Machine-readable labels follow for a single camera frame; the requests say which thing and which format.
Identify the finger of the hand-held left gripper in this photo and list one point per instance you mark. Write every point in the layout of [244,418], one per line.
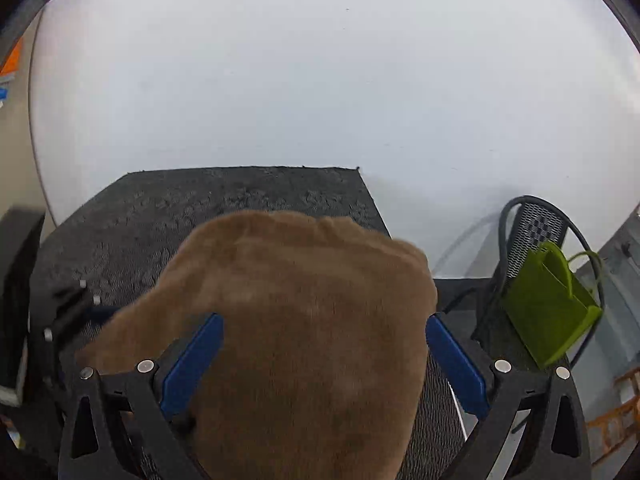
[70,305]

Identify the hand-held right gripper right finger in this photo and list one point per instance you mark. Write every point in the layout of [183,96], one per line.
[455,365]

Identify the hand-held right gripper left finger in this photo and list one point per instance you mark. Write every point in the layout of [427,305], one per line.
[192,365]

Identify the brown fleece cloth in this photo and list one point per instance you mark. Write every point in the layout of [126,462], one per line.
[310,335]

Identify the green felt tote bag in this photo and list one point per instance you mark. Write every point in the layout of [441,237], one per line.
[545,310]

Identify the black patterned tablecloth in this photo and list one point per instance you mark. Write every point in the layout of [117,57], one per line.
[150,210]

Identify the black mesh metal chair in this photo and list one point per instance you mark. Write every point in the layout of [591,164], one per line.
[537,225]

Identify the wooden rack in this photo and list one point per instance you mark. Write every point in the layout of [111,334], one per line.
[615,415]

